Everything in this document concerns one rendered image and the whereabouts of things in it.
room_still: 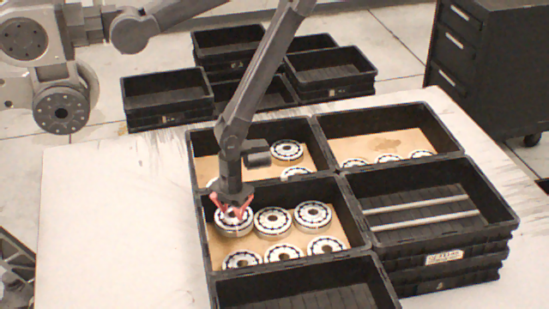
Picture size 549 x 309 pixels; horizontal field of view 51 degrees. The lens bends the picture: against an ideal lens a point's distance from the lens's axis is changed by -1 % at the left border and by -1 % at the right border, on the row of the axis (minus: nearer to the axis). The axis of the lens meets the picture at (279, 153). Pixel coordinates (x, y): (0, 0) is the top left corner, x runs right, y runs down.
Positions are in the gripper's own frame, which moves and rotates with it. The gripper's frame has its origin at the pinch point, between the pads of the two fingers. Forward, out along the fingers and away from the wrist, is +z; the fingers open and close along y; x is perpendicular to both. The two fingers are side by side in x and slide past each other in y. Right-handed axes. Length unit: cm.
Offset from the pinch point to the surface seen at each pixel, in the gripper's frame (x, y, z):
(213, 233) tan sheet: 3.1, 4.6, 7.3
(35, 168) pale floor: -47, 171, 92
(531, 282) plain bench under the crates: -39, -73, 19
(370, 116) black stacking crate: -62, -10, -1
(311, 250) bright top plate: -3.6, -22.1, 4.1
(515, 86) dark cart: -189, -36, 42
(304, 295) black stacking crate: 7.8, -26.7, 7.2
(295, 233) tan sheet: -8.9, -14.2, 7.0
